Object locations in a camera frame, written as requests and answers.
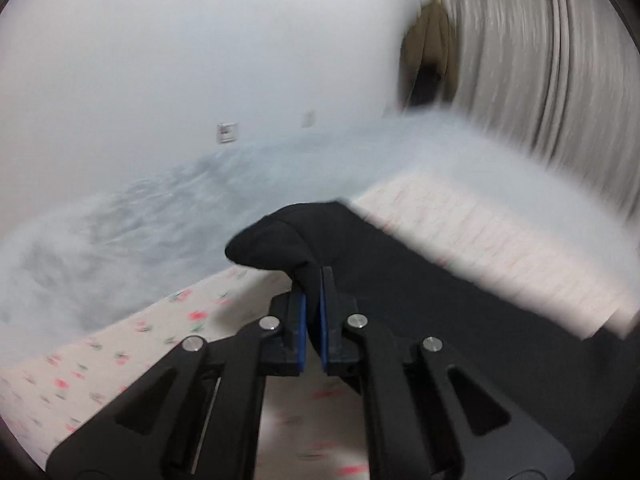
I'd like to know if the cherry print bed sheet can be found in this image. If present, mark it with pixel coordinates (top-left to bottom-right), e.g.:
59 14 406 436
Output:
1 174 639 479

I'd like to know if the black coat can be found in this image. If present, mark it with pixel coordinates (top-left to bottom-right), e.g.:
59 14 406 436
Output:
226 202 639 479

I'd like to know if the white wall socket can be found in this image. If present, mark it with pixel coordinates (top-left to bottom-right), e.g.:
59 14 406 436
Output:
217 122 238 144

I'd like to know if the olive green hanging jacket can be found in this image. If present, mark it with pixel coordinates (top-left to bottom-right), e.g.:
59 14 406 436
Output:
398 0 460 108

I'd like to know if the grey patterned curtain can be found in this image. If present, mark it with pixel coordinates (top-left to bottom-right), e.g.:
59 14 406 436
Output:
444 0 639 217

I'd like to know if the light grey blanket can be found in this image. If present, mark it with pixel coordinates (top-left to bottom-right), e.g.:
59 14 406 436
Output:
1 113 639 339

